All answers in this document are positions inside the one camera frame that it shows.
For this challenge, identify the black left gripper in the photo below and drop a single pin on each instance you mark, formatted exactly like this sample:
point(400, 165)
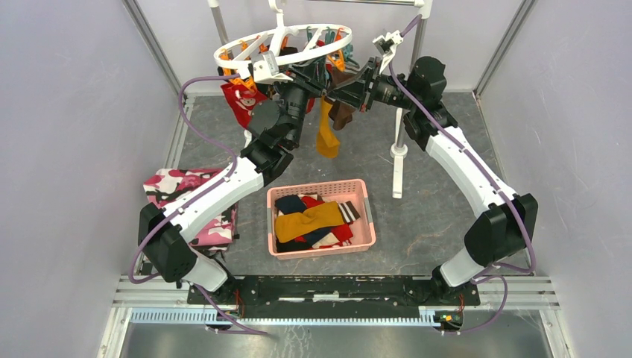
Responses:
point(314, 76)

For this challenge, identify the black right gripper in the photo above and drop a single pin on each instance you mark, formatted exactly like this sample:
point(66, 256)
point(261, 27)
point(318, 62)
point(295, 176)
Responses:
point(355, 94)

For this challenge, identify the yellow cloth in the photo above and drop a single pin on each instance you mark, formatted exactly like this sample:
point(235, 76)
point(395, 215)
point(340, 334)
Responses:
point(327, 144)

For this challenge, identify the red cloth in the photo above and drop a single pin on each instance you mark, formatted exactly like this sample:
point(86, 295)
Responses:
point(242, 100)

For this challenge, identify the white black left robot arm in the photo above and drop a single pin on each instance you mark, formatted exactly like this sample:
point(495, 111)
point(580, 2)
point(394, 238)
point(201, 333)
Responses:
point(165, 234)

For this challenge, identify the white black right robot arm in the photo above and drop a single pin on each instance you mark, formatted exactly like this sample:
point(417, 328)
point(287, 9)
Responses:
point(502, 233)

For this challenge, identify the white round clip hanger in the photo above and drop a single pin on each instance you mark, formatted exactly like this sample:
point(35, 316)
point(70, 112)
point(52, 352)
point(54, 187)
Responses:
point(234, 53)

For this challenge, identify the brown striped sock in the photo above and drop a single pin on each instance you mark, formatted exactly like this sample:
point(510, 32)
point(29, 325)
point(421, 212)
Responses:
point(340, 113)

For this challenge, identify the white metal drying rack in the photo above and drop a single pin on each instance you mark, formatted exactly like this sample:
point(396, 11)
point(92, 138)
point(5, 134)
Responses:
point(398, 149)

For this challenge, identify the pink perforated plastic basket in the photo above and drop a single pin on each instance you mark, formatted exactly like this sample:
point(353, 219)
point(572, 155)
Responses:
point(344, 239)

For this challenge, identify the navy blue sock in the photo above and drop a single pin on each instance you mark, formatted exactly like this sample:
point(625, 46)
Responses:
point(290, 204)

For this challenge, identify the pink camouflage folded cloth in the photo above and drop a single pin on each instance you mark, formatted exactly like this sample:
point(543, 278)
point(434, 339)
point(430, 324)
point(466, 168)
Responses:
point(168, 185)

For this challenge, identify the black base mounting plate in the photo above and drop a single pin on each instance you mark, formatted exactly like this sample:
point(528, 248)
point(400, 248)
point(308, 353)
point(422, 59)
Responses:
point(341, 296)

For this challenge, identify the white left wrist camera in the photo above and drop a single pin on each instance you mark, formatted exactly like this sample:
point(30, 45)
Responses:
point(263, 69)

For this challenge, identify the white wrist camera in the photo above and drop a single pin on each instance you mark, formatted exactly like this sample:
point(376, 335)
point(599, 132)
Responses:
point(387, 46)
point(263, 69)

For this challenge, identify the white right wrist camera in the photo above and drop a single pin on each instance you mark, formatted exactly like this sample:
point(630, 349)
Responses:
point(387, 46)

